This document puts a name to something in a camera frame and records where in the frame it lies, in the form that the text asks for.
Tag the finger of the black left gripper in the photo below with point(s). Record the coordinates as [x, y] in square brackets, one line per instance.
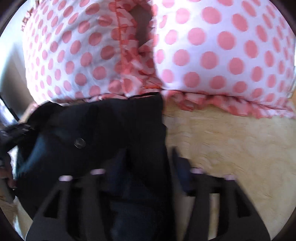
[17, 133]

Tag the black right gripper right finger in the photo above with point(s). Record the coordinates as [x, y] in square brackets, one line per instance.
[185, 176]

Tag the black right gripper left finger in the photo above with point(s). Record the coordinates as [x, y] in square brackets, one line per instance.
[113, 177]

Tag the black pants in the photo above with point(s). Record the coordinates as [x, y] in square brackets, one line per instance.
[74, 140]

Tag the person left hand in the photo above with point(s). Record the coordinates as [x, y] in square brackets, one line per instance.
[6, 173]

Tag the cream patterned quilt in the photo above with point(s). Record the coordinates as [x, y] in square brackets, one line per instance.
[245, 174]

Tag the pink polka dot pillow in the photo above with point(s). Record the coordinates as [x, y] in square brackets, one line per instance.
[235, 55]
[84, 50]

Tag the wall mounted television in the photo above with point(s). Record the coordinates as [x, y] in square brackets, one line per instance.
[7, 116]

